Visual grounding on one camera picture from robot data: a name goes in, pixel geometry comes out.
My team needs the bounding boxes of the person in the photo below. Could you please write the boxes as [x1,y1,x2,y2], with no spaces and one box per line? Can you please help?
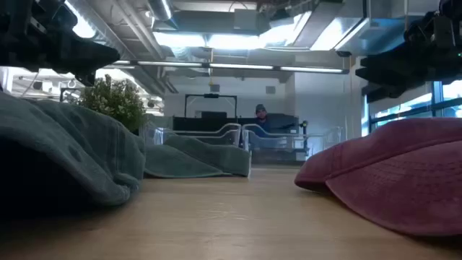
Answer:
[253,103,272,134]

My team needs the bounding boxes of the artificial green potted plant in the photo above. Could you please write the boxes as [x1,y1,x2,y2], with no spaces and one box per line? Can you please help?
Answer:
[77,74,148,135]

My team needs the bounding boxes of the clear plastic hat holder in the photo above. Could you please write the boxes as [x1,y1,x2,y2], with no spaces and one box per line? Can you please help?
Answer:
[242,123,344,165]
[142,121,242,174]

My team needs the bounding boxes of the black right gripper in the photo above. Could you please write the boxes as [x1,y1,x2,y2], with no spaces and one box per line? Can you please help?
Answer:
[355,10,462,104]

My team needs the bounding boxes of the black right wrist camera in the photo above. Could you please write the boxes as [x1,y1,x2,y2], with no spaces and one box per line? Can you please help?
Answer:
[432,16,454,48]

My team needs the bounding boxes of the red baseball cap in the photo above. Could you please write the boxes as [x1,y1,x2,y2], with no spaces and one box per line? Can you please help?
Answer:
[294,117,462,238]

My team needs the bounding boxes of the long ceiling light bar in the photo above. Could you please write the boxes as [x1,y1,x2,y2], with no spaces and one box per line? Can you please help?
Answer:
[108,59,350,75]

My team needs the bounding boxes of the green baseball cap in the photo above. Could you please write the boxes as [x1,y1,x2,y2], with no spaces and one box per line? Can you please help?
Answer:
[0,90,147,217]
[144,135,252,179]

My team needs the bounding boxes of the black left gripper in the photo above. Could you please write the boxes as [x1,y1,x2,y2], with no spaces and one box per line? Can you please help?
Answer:
[0,17,121,87]

